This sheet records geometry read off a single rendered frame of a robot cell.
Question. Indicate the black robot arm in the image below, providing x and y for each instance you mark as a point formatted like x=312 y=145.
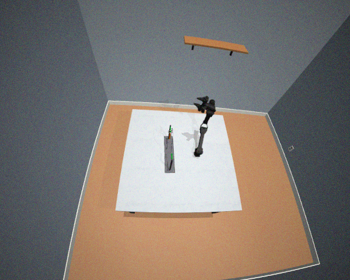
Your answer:
x=209 y=113

